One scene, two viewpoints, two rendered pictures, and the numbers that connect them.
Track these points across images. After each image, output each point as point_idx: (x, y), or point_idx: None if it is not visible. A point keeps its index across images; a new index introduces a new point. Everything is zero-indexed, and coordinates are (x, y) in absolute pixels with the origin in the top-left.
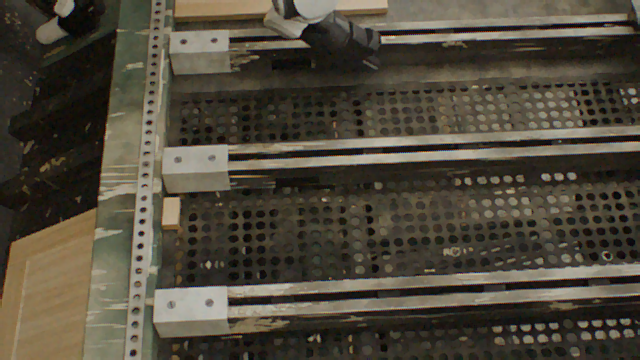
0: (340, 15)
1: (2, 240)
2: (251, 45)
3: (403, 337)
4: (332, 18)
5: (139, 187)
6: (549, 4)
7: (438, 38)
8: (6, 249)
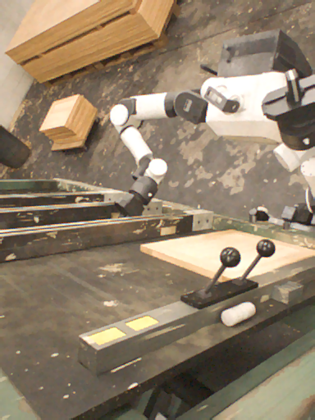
0: (137, 185)
1: (259, 335)
2: (175, 212)
3: None
4: (137, 180)
5: None
6: (21, 274)
7: (89, 221)
8: (255, 337)
